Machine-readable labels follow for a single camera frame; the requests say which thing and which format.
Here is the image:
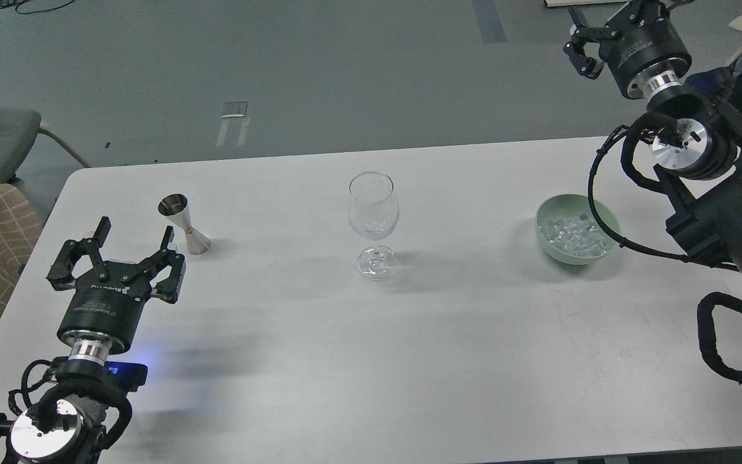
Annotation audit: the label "green bowl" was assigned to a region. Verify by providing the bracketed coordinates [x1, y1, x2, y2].
[534, 193, 619, 266]

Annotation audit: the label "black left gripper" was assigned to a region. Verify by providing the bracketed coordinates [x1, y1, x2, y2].
[46, 217, 186, 354]

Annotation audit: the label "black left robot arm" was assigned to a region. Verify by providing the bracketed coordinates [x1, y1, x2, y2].
[0, 217, 186, 463]

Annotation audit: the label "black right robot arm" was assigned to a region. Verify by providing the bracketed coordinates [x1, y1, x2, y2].
[564, 1, 742, 385]

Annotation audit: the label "steel double jigger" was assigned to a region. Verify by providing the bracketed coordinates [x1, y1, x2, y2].
[157, 193, 210, 255]

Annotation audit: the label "clear ice cubes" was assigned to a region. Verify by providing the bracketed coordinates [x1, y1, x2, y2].
[538, 214, 609, 258]

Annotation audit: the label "black floor cables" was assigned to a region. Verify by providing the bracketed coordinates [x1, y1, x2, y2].
[0, 0, 79, 28]

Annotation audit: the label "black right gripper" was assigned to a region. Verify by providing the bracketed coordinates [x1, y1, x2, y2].
[564, 0, 694, 100]

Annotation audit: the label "clear wine glass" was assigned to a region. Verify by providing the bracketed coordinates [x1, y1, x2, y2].
[348, 171, 400, 281]

